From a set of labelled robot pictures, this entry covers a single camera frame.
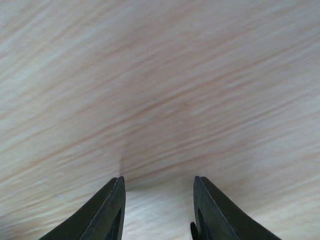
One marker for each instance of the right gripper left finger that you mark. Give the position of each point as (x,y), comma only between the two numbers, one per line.
(100,218)

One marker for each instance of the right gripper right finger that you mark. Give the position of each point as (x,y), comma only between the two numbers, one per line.
(217,217)

